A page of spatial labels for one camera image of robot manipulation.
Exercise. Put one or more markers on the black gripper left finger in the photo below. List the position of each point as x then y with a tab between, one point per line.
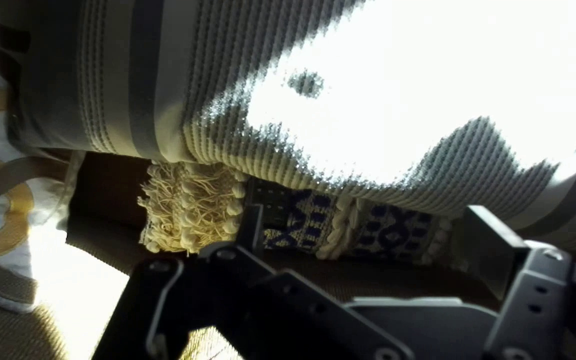
262	312

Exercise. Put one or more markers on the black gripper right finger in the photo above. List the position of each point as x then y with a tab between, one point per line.
539	289

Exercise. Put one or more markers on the blue white knitted pillow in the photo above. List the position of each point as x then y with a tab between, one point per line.
190	207

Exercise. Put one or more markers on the grey striped pillow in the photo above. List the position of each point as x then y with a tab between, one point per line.
426	104

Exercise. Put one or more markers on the yellow grey wave pattern pillow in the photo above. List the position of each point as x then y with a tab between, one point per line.
35	197

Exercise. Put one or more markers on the tan sofa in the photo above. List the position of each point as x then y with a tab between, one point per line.
74	301

